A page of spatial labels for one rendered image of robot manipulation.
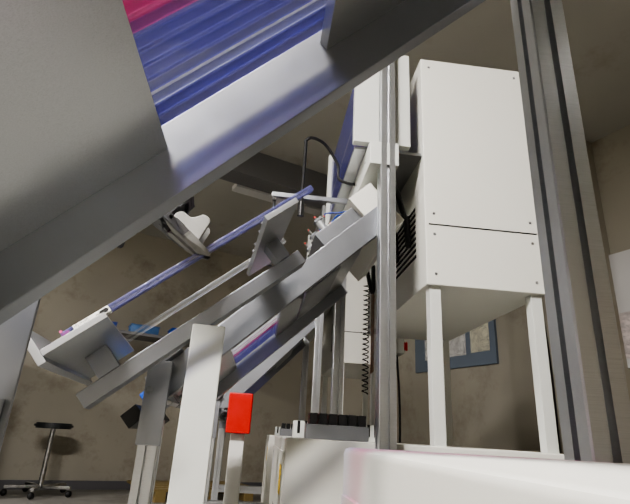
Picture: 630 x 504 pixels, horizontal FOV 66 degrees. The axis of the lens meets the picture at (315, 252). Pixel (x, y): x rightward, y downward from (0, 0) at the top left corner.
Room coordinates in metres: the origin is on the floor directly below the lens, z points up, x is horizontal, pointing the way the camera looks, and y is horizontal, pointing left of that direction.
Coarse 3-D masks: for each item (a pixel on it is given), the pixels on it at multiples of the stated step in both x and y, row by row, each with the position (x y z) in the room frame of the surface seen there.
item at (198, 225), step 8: (176, 216) 0.77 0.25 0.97; (184, 216) 0.78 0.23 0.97; (200, 216) 0.78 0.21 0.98; (168, 224) 0.77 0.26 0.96; (184, 224) 0.78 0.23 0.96; (192, 224) 0.78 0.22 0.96; (200, 224) 0.78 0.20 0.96; (208, 224) 0.79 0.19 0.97; (176, 232) 0.78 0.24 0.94; (192, 232) 0.78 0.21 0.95; (200, 232) 0.78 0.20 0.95; (184, 240) 0.78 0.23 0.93; (192, 240) 0.78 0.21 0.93; (192, 248) 0.79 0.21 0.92; (200, 248) 0.79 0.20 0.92; (208, 256) 0.80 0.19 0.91
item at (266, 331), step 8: (272, 320) 1.54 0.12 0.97; (264, 328) 1.54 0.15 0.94; (272, 328) 1.65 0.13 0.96; (256, 336) 1.56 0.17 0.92; (264, 336) 1.68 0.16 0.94; (240, 344) 1.53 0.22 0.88; (248, 344) 1.59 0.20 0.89; (256, 344) 1.71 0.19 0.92; (232, 352) 1.53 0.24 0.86; (240, 352) 1.62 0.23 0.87; (248, 352) 1.74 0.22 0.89; (240, 360) 1.77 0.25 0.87
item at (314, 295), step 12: (348, 264) 1.52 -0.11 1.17; (336, 276) 1.56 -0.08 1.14; (312, 288) 1.20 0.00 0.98; (324, 288) 1.33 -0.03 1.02; (336, 288) 1.82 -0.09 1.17; (300, 300) 1.48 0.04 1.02; (312, 300) 1.37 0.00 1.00; (288, 312) 1.52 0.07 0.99; (300, 312) 1.41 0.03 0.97; (276, 324) 1.62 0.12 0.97; (288, 324) 1.76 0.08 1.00
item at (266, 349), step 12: (324, 300) 1.82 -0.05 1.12; (336, 300) 1.83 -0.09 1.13; (312, 312) 1.82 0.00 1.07; (300, 324) 1.82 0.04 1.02; (276, 336) 1.81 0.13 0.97; (288, 336) 1.81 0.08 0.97; (264, 348) 1.80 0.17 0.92; (276, 348) 1.81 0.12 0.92; (252, 360) 1.80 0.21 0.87; (240, 372) 1.80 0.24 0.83; (228, 384) 1.79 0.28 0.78
